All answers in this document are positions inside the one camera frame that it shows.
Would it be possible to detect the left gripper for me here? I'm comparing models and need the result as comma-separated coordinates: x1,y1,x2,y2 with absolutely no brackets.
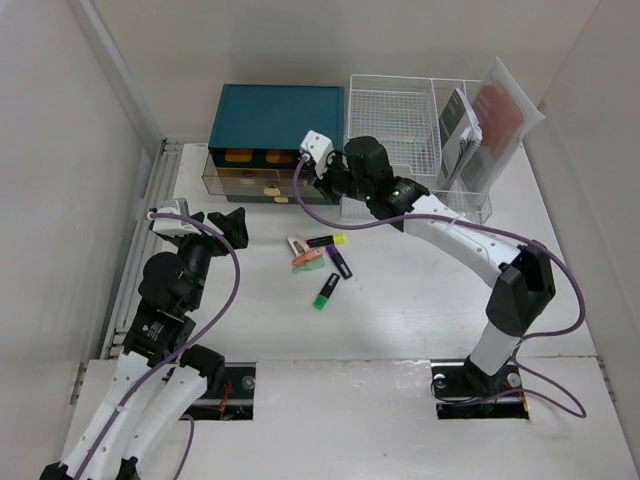
171,207,247,309

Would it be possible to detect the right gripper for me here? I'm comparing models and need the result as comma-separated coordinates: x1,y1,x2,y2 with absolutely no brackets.
306,155,372,206

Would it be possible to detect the black spiral notebook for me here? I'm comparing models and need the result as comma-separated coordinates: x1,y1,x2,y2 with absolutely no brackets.
436,88,483,190

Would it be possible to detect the red booklet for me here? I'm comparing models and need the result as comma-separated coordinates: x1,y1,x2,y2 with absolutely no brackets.
460,57,545,193

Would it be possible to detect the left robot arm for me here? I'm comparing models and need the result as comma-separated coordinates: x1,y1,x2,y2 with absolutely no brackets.
41,199,249,479

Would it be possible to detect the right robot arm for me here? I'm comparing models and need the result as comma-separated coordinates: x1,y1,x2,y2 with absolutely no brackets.
300,131,555,394

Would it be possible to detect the yellow cap black highlighter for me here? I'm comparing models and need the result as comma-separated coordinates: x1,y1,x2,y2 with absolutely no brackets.
306,233,346,248

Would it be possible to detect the orange pastel highlighter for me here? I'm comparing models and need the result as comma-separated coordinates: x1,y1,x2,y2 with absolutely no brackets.
292,249,323,267

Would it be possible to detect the purple cap black highlighter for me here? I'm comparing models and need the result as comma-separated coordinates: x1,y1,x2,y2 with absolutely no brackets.
325,245,353,279

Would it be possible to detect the mint pastel highlighter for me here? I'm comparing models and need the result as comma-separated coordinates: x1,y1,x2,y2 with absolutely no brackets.
292,258,325,275

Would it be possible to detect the teal drawer organizer box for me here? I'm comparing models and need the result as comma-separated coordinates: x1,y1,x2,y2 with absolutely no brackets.
203,84,345,175

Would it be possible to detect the green cap black highlighter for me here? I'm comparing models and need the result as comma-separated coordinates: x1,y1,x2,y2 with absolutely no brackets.
313,273,340,311

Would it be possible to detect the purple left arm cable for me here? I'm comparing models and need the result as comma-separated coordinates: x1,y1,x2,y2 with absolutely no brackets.
69,209,244,480

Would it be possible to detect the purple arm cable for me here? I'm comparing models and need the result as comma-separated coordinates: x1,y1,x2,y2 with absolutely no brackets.
292,152,587,419
69,209,244,480

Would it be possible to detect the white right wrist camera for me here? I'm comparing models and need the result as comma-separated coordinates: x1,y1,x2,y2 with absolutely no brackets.
299,130,334,166

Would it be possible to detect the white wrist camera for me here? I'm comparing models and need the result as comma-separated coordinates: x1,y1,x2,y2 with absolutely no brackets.
146,198,199,239
299,130,334,166

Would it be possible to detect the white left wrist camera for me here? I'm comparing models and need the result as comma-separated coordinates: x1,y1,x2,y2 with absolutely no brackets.
146,198,199,239

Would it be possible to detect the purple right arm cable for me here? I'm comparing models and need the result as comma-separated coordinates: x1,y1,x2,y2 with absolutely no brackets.
292,152,587,419

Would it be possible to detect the aluminium rail frame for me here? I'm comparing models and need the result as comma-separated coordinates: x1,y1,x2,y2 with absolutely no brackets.
97,140,183,360

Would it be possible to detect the white wire file rack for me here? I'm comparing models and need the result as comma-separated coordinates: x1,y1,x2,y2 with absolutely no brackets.
346,74,492,224

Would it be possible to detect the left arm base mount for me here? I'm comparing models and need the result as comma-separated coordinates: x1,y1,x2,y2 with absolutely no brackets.
186,363,256,421

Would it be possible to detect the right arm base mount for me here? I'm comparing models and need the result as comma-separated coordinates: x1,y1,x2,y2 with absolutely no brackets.
431,360,529,420

